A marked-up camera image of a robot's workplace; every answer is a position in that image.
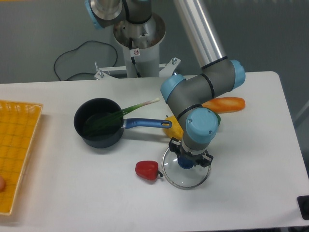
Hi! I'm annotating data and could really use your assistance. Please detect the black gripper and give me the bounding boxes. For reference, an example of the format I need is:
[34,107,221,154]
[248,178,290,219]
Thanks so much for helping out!
[169,137,213,167]

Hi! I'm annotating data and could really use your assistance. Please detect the glass pot lid blue knob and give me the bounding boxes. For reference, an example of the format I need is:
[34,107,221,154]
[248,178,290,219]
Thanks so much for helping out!
[161,148,211,190]

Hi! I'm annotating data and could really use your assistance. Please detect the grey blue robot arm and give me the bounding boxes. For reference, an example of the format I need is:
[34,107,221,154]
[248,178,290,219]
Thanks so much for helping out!
[85,0,246,169]

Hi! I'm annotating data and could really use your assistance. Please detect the yellow bell pepper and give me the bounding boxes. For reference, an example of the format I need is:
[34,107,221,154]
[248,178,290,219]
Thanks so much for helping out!
[163,116,183,140]

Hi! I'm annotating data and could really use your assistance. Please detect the green bell pepper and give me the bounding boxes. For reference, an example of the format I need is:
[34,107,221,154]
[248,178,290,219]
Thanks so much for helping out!
[215,113,221,125]

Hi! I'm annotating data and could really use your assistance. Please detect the red bell pepper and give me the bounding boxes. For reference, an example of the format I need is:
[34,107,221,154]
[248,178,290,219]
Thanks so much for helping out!
[135,160,163,181]

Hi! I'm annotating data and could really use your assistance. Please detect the orange baguette bread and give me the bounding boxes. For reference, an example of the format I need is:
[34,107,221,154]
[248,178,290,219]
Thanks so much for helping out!
[202,97,246,114]

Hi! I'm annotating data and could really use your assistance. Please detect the green spring onion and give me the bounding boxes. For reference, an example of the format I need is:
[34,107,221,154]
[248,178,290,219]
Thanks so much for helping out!
[84,98,160,136]

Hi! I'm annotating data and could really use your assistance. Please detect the black object at table edge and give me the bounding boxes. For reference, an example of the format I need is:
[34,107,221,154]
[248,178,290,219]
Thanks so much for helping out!
[297,195,309,220]

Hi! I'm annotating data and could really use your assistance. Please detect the yellow woven basket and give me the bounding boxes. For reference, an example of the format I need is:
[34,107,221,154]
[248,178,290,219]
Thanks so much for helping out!
[0,100,43,216]

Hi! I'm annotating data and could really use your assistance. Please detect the dark pot with blue handle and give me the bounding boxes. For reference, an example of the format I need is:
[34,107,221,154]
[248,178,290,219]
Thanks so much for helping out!
[73,98,172,148]

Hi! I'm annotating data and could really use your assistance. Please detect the black cable on floor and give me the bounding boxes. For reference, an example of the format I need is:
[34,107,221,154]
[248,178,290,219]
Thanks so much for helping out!
[53,40,118,81]

